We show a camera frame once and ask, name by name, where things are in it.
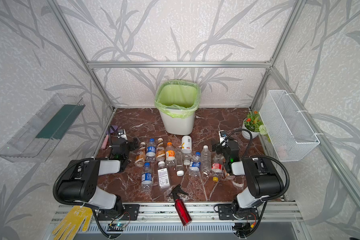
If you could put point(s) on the blue cap bottle row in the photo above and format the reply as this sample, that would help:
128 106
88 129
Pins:
151 151

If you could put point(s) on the purple pink silicone spatula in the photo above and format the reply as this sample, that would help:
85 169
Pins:
107 142

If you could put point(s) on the brown coffee bottle cream cap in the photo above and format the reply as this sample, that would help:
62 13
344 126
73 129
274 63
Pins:
160 151

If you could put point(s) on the white label flat bottle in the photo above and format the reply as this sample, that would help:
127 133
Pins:
163 175

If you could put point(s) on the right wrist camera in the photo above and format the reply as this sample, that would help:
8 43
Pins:
222 136

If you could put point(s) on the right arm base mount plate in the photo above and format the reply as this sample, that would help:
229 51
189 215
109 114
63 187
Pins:
234 212

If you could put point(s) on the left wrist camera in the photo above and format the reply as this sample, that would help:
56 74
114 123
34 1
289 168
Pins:
121 133

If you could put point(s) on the right wiring bundle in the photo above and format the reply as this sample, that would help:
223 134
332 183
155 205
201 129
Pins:
244 228

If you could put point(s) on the red spray bottle black trigger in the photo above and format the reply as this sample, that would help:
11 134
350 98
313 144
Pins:
180 206

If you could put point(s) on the potted plant in white pot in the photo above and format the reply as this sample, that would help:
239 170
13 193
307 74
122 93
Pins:
255 125

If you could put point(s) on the green bin liner bag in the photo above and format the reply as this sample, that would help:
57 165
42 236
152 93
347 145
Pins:
178 98

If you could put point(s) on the red label crushed bottle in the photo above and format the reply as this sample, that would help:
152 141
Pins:
217 167

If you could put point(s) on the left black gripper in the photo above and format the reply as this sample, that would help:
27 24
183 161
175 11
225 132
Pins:
131 144

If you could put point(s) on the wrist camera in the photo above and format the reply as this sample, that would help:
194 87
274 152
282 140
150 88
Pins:
121 133
222 136

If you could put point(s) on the orange cap clear bottle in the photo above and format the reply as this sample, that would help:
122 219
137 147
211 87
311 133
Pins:
170 155

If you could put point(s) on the yellow work glove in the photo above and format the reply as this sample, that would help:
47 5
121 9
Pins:
76 219

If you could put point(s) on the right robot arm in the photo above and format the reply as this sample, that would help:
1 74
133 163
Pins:
266 177

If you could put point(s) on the clear square bottle white cap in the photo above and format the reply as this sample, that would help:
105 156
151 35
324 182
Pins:
179 162

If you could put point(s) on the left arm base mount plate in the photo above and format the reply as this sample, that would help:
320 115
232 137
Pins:
129 212

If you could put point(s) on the green circuit board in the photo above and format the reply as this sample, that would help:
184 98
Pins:
117 227

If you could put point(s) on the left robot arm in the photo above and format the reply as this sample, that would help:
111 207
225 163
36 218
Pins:
77 185

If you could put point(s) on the clear acrylic wall shelf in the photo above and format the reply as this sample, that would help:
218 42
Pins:
38 138

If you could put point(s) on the white wire mesh basket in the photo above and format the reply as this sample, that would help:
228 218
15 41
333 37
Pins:
289 131

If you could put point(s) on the small blue cap bottle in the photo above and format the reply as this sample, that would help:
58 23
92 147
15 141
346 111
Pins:
195 165

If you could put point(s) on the brown bottle near right arm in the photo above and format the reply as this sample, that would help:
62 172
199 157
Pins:
227 176

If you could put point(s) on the white label yogurt bottle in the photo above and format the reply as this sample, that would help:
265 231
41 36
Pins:
186 145

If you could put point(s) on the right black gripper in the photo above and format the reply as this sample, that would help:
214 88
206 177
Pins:
221 148

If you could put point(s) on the blue label bottle front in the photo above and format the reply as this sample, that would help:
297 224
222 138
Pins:
147 178

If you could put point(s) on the white waste bin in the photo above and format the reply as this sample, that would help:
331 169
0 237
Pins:
178 126

